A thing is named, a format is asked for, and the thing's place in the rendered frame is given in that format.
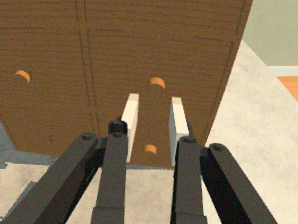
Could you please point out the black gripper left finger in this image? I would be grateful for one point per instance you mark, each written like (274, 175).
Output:
(54, 197)

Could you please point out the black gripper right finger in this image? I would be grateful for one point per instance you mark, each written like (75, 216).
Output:
(234, 197)

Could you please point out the brown wooden drawer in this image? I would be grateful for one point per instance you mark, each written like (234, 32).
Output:
(156, 65)
(53, 63)
(215, 16)
(151, 143)
(60, 127)
(38, 11)

